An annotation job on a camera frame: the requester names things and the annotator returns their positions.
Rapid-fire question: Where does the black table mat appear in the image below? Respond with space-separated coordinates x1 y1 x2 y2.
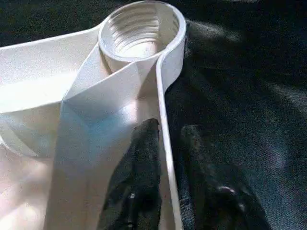
0 0 307 230

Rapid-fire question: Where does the white plastic table top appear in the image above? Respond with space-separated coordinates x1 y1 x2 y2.
0 1 188 230

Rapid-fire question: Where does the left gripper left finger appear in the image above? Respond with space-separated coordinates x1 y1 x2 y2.
102 118 164 230

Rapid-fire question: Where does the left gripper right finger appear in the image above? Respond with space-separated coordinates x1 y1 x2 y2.
177 124 271 230

